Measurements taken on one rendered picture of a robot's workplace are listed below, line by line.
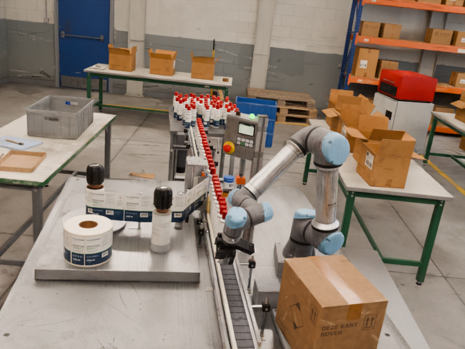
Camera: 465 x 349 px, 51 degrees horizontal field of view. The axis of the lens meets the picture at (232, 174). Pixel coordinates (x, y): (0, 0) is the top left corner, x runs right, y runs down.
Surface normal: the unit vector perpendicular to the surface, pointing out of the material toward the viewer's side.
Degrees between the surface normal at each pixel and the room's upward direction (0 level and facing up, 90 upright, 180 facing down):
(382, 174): 89
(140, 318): 0
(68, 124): 90
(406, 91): 90
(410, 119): 90
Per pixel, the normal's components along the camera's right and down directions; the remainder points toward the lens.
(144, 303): 0.11, -0.94
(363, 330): 0.29, 0.35
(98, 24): -0.02, 0.33
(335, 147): 0.48, 0.22
